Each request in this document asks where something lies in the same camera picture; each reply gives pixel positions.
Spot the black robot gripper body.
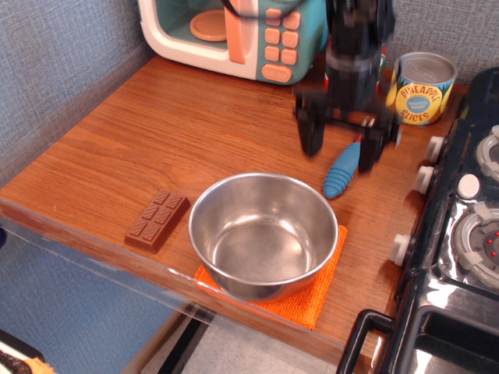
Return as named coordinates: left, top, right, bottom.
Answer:
left=295, top=50, right=401, bottom=150

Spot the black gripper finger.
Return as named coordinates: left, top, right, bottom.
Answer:
left=297, top=115, right=324, bottom=157
left=358, top=129, right=389, bottom=173

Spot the blue handled metal fork spoon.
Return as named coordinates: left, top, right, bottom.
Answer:
left=323, top=133, right=363, bottom=199

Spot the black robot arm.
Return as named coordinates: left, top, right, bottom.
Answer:
left=295, top=1, right=400, bottom=173

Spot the stainless steel pot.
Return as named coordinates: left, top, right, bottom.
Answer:
left=189, top=172, right=339, bottom=302

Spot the tomato sauce can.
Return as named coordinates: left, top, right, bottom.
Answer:
left=324, top=41, right=386, bottom=108

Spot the white stove knob upper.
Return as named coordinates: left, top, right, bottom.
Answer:
left=425, top=136, right=445, bottom=164

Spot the white stove knob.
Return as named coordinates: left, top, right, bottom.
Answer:
left=413, top=166, right=434, bottom=195
left=389, top=234, right=411, bottom=266
left=425, top=136, right=445, bottom=164

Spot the white stove knob middle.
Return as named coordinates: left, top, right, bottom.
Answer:
left=413, top=166, right=434, bottom=195

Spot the pineapple slices can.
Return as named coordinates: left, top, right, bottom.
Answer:
left=385, top=51, right=458, bottom=126

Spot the teal toy microwave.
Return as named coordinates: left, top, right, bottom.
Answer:
left=138, top=1, right=327, bottom=85

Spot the white round stove button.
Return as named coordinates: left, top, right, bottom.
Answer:
left=456, top=174, right=480, bottom=199

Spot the white stove knob lower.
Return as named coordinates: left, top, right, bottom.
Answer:
left=389, top=234, right=411, bottom=266

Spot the brown toy chocolate bar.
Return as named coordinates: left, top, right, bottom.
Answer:
left=124, top=190, right=190, bottom=253

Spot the orange cloth mat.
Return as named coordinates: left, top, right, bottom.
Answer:
left=194, top=225, right=349, bottom=330

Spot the black toy stove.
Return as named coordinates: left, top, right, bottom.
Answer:
left=338, top=68, right=498, bottom=373

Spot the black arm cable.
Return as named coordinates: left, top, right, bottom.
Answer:
left=220, top=0, right=309, bottom=20

